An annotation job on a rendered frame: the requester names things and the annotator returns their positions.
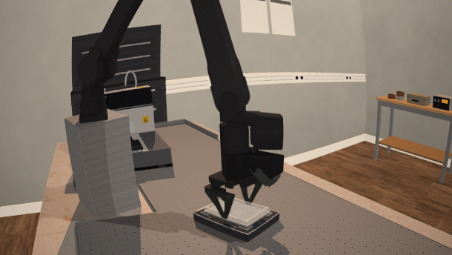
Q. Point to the white multiwell plate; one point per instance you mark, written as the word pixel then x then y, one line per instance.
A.
pixel 241 213

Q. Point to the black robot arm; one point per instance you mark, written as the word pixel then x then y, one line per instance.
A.
pixel 226 77

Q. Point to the dark grey raised edge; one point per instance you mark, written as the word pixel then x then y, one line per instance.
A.
pixel 189 123

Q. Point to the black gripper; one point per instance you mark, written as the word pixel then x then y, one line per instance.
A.
pixel 219 179

